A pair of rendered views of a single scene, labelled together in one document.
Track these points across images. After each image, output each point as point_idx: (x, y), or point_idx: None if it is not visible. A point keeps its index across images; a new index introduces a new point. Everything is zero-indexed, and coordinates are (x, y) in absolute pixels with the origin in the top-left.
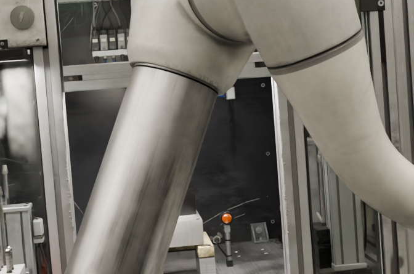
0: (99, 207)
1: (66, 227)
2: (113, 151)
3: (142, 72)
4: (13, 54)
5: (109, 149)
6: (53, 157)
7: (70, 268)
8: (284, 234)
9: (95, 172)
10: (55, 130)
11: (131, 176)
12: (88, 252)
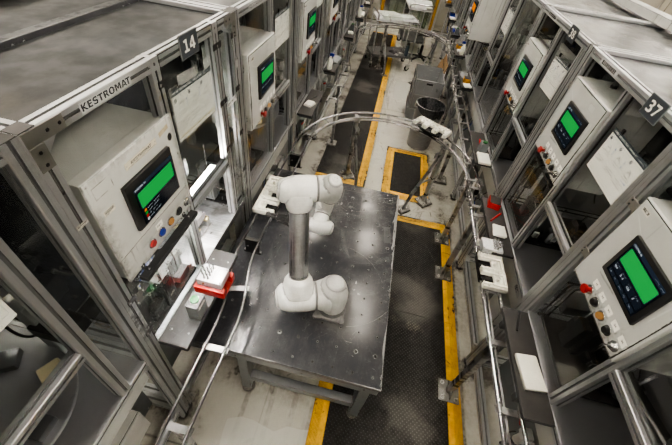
0: (303, 243)
1: (201, 245)
2: (302, 232)
3: (303, 215)
4: (195, 215)
5: (300, 232)
6: (196, 231)
7: (300, 256)
8: (231, 202)
9: None
10: (195, 224)
11: (307, 234)
12: (304, 251)
